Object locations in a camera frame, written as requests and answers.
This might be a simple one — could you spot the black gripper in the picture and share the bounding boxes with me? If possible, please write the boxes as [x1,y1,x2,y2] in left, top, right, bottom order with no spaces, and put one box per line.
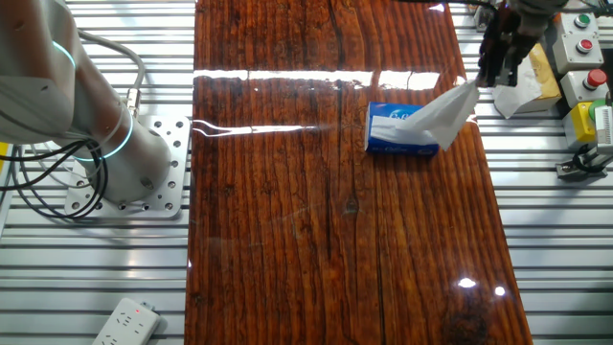
[477,2,533,89]

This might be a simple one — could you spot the white paper napkin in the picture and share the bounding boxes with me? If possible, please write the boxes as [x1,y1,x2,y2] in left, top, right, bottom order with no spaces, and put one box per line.
[395,80,481,152]

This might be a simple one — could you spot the large creased white tissue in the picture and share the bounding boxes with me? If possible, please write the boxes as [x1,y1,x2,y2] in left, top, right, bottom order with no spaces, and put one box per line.
[491,57,545,120]

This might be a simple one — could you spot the grey two-button control box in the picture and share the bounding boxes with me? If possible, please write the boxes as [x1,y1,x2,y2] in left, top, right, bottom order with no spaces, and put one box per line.
[551,10,604,75]

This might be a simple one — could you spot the grey box red mushroom button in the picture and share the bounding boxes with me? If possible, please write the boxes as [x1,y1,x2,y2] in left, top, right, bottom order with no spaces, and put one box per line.
[558,68,610,109]

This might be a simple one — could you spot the yellow box with green button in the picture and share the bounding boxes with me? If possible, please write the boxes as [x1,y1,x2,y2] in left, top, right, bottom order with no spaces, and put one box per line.
[562,98,607,150]

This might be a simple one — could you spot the blue tissue pack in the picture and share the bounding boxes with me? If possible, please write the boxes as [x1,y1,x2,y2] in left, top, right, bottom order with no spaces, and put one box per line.
[364,101,441,157]

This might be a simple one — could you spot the blue tissue box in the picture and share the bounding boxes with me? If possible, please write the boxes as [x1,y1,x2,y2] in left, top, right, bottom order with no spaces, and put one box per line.
[371,114,440,147]

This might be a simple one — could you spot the brown wooden board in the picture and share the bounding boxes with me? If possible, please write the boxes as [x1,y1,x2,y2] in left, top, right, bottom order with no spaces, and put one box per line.
[184,0,534,345]

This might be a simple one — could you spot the white power strip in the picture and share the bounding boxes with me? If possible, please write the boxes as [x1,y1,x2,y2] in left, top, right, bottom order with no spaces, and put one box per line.
[90,297,162,345]

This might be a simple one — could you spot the aluminium camera bracket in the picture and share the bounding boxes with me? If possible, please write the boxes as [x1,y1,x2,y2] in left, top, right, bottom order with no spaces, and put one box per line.
[555,143,613,182]

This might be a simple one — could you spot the looped black camera cable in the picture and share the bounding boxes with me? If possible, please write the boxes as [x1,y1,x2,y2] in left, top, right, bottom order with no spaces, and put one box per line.
[572,143,609,174]

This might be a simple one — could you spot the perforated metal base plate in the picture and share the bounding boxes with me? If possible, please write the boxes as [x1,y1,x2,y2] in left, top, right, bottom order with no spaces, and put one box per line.
[64,114,192,220]

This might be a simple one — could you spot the thick grey cable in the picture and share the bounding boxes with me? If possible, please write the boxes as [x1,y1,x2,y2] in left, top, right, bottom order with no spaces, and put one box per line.
[76,29,147,119]

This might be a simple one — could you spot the black cable bundle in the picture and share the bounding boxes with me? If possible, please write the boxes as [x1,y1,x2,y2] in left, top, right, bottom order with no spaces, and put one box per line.
[0,138,109,220]

